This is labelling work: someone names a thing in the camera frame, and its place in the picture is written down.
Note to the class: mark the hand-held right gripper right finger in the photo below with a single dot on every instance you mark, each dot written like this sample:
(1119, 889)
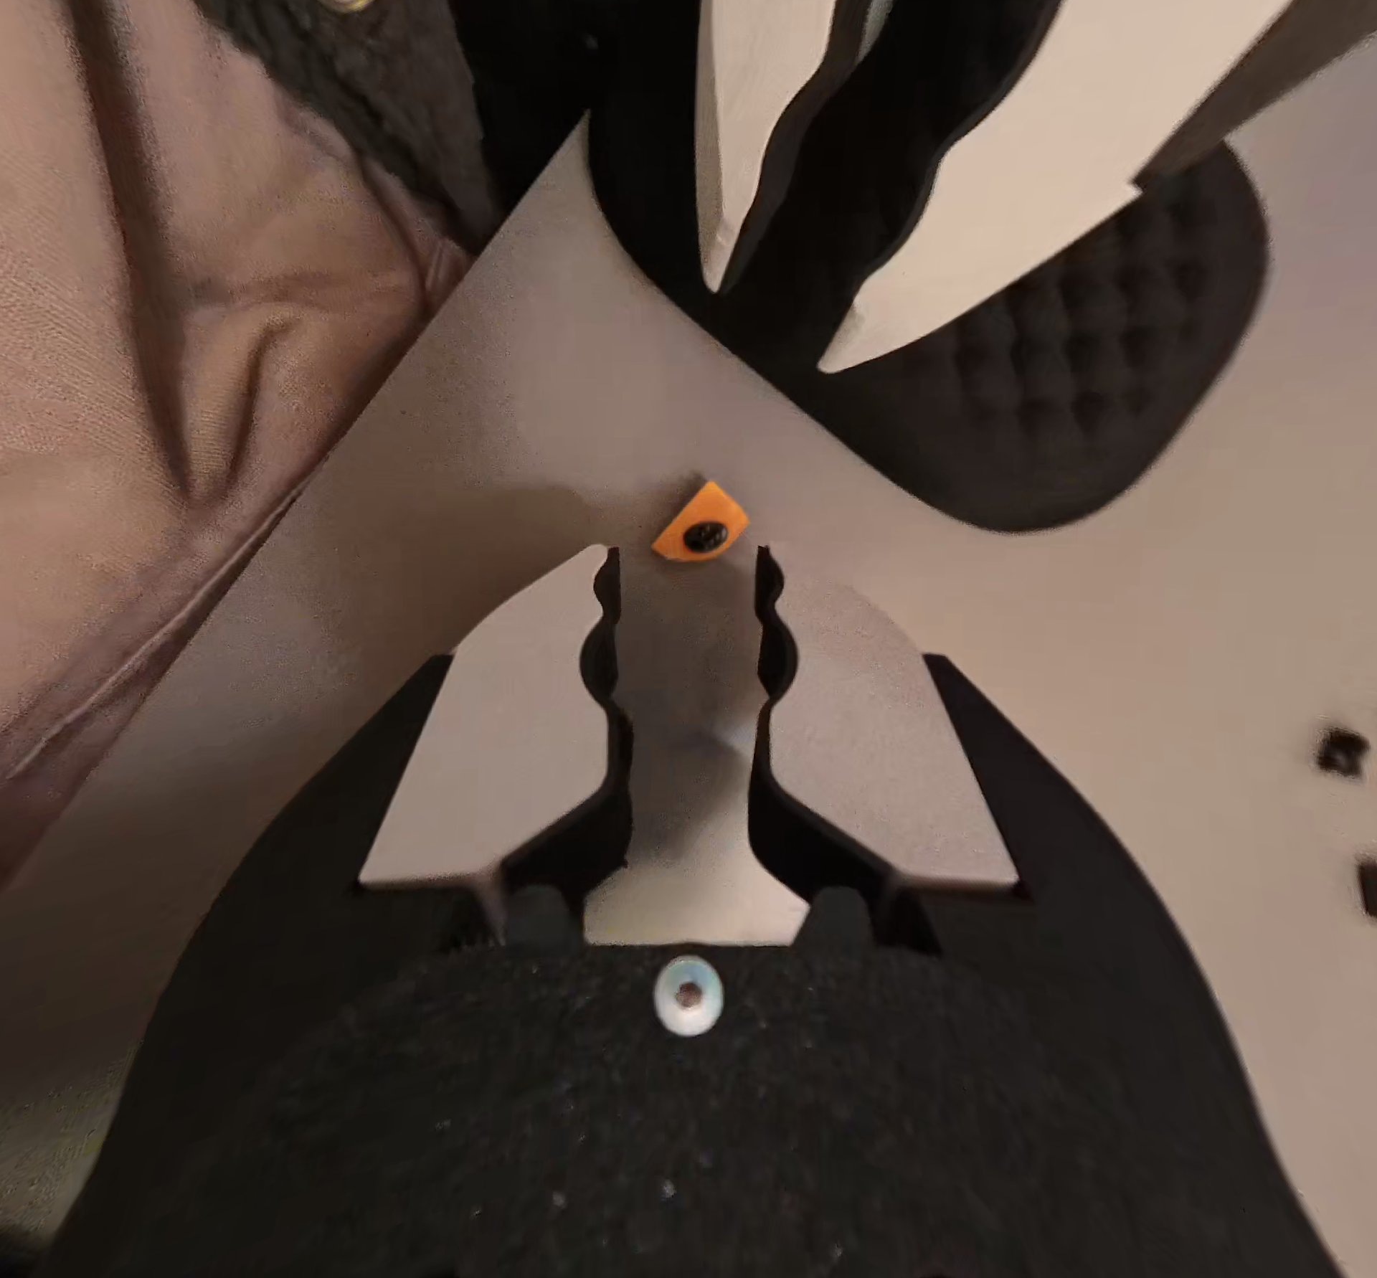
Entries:
(892, 762)

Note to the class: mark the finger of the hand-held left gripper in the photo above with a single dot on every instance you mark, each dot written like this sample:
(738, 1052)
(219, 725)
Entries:
(763, 9)
(1128, 64)

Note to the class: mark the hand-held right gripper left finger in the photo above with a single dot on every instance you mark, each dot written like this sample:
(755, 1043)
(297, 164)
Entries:
(494, 762)

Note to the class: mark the orange printed lego slope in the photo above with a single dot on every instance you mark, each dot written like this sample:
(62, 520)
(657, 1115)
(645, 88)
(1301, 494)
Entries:
(704, 526)

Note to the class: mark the small black lego slope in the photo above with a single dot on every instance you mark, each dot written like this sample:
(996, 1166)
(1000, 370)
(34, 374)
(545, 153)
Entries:
(1339, 751)
(1367, 885)

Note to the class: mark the person's black fleece jacket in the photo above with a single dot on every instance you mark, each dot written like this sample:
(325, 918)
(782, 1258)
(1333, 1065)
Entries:
(354, 64)

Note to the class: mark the person's beige shirt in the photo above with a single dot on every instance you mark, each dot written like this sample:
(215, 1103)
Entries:
(161, 386)

